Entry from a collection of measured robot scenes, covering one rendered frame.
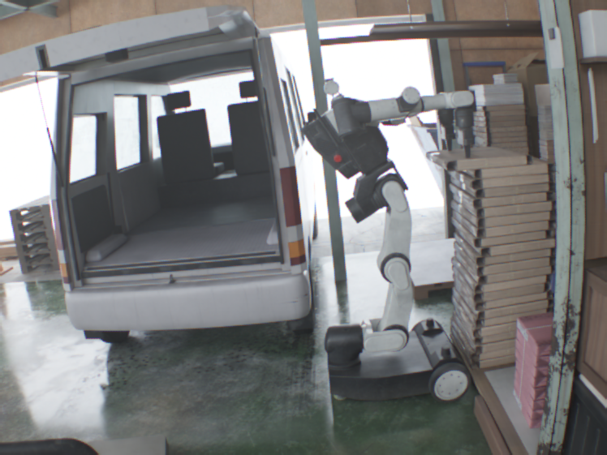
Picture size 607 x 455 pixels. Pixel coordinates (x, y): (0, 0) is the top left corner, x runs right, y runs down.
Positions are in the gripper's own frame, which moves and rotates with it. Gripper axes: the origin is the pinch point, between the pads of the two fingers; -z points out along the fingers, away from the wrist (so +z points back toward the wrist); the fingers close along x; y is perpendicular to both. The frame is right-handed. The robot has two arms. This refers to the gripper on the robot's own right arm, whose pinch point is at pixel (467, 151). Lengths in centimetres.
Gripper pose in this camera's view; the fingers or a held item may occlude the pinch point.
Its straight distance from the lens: 229.0
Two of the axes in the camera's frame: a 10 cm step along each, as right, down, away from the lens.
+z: -1.2, -9.7, -2.1
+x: 0.5, -2.2, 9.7
